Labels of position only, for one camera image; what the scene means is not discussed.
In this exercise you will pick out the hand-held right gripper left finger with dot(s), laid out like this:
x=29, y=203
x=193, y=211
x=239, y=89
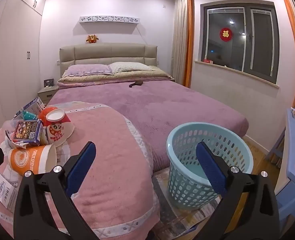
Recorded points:
x=81, y=170

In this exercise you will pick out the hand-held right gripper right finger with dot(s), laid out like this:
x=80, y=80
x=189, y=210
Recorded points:
x=211, y=170

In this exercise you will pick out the light blue plastic basket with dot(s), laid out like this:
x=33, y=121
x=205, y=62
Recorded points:
x=185, y=180

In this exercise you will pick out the red instant noodle bowl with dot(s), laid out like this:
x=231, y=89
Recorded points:
x=55, y=116

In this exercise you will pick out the pink blanket with white border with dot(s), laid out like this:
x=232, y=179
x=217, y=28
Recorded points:
x=107, y=167

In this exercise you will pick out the orange ball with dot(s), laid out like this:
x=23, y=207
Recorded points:
x=25, y=158

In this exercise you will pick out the white and blue packet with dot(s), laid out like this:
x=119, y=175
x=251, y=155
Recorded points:
x=2, y=192

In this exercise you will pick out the dark blue printed box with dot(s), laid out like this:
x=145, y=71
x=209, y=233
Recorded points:
x=27, y=132

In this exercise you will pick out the teal small box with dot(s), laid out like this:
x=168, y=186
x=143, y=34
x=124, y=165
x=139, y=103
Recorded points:
x=30, y=115

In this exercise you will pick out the patterned floor rug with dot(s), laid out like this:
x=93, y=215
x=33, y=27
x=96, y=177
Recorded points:
x=172, y=220

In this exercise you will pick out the blue and white carton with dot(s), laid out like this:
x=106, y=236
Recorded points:
x=35, y=105

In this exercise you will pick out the purple fleece blanket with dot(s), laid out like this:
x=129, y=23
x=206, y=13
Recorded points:
x=162, y=110

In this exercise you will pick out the beige nightstand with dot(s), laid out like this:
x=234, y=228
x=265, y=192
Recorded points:
x=47, y=95

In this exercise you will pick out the light blue desk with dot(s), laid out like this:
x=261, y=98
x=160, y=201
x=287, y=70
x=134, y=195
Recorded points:
x=292, y=192

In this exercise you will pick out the white windowsill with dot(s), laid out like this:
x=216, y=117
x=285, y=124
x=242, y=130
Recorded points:
x=237, y=75

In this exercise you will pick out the purple pillow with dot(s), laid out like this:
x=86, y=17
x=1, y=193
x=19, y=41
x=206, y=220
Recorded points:
x=87, y=69

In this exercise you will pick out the dark item on bed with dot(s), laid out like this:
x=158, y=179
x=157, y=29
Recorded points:
x=136, y=83

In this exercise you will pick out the small red box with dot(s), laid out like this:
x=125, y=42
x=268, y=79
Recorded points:
x=208, y=61

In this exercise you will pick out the white patterned pillow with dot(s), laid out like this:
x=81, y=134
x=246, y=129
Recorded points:
x=130, y=66

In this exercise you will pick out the bed with beige headboard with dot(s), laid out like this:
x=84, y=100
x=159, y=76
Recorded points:
x=107, y=55

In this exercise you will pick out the grey framed window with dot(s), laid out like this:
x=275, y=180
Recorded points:
x=225, y=52

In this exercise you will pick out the white wardrobe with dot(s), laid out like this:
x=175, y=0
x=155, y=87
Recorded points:
x=17, y=42

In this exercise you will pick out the orange plush toy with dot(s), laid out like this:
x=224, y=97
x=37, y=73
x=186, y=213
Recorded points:
x=92, y=39

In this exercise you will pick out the red round window decoration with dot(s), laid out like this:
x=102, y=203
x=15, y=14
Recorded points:
x=226, y=34

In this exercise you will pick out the white wall shelf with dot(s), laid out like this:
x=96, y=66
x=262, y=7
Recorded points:
x=110, y=19

